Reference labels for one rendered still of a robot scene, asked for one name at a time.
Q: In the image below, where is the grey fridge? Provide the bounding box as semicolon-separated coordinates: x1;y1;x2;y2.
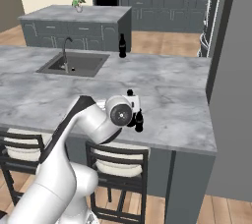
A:
197;0;228;59

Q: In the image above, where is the dark grey sink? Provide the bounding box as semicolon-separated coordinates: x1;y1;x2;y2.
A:
35;51;111;79

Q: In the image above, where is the dark curved tap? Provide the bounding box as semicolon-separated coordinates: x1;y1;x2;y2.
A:
61;36;74;74

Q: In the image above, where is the grey tall cabinet panel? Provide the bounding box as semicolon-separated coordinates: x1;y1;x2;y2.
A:
206;0;252;203

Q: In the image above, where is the grey cupboard run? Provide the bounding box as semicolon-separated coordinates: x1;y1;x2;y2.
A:
120;0;210;34

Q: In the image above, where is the black stool with cream cushion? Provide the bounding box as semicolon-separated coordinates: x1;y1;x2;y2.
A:
0;128;47;206
85;140;151;224

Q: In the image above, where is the green plant in vase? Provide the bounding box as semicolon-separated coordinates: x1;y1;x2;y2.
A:
71;0;88;14

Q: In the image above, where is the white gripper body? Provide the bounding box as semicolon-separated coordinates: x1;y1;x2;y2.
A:
125;94;143;120

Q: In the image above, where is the grey counter base cabinet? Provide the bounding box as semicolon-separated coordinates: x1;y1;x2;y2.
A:
64;135;217;224

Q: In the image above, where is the grey kitchen island with cupboards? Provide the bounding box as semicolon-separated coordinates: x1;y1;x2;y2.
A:
18;4;133;53

